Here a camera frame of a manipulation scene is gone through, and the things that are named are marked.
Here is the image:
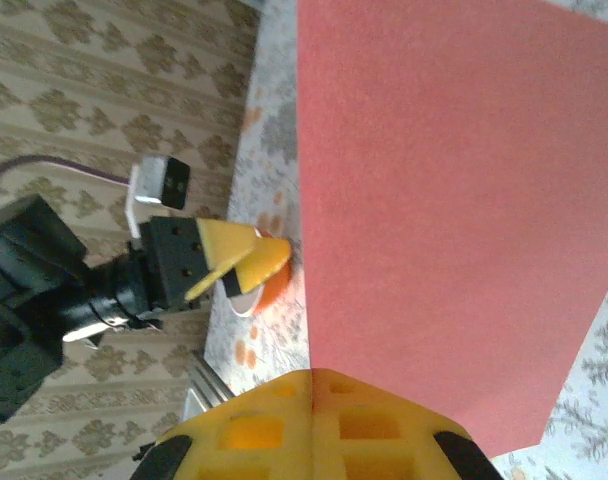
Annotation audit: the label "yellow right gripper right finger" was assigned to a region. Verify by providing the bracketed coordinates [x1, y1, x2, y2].
[312, 368, 500, 480]

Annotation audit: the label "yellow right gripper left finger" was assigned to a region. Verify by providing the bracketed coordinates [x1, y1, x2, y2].
[131, 368, 314, 480]

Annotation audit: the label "pink square paper sheet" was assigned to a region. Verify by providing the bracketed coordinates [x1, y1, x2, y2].
[296, 0, 608, 459]

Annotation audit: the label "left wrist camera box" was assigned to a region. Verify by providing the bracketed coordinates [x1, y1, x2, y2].
[125, 154, 191, 240]

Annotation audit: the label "aluminium front rail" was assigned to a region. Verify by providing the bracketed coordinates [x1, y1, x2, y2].
[183, 349, 236, 417]

